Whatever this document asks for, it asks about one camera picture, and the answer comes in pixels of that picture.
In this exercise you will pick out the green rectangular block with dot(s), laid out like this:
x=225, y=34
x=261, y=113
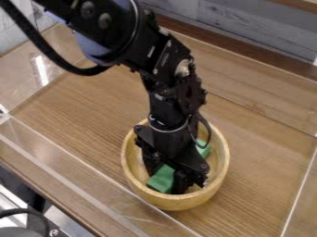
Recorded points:
x=162, y=180

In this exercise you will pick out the clear acrylic tray wall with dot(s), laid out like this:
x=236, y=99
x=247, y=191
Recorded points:
x=65, y=151

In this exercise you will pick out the brown wooden bowl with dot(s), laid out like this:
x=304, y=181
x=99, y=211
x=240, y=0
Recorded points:
x=196, y=196

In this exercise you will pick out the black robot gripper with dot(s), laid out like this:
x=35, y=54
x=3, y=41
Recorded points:
x=172, y=147

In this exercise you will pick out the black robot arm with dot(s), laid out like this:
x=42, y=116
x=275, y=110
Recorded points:
x=118, y=33

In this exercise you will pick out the black metal table frame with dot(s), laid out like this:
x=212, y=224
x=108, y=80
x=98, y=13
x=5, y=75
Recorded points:
x=38, y=226

